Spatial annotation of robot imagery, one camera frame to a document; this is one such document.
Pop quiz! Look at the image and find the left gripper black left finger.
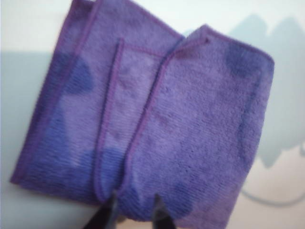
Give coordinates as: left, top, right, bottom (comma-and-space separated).
82, 192, 118, 229

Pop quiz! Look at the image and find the purple microfiber cloth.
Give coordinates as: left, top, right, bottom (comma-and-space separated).
9, 0, 275, 229

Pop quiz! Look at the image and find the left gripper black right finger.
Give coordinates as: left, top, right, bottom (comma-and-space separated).
152, 193, 178, 229

